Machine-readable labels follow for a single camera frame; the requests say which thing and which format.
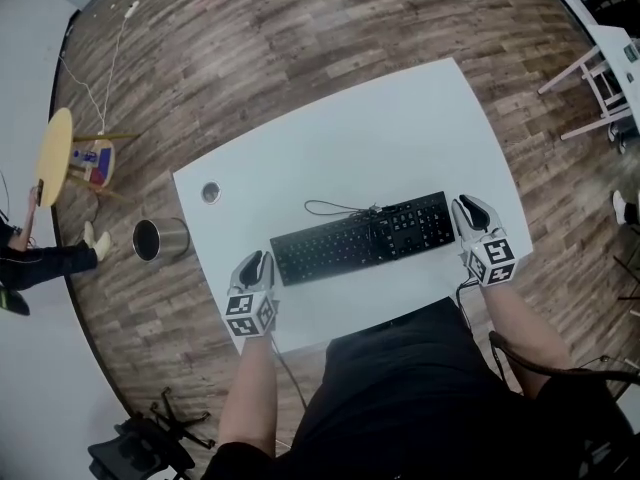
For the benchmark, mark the white table with pink legs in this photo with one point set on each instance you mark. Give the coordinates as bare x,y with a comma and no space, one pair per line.
612,43

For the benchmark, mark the white rectangular table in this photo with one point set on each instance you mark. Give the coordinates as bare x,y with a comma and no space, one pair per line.
350,143

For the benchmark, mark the person's left forearm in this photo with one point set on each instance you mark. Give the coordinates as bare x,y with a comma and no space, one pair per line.
247,398

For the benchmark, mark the white power strip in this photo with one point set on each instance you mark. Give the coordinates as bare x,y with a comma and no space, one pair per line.
131,9

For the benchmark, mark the black phone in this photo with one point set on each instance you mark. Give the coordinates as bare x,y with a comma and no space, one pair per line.
41,192

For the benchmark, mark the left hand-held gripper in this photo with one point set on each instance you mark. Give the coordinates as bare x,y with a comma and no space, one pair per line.
250,315

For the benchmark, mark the metal trash can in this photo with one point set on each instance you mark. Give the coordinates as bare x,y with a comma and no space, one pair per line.
172,238

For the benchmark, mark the yellow round table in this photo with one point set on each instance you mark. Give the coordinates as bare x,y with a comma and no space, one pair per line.
52,158

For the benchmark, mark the small blue bottle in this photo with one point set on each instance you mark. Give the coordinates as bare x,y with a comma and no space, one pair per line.
87,157

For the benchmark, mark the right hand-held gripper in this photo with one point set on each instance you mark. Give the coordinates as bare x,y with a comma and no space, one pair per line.
492,260

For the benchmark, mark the black office chair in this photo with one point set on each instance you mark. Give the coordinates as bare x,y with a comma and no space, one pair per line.
135,448

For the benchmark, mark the black keyboard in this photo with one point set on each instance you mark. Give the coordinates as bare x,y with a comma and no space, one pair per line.
325,250

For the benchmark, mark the person's black clothing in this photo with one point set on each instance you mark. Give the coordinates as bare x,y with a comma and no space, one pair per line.
400,393

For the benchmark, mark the person's right forearm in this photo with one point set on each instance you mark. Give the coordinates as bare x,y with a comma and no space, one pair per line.
525,333

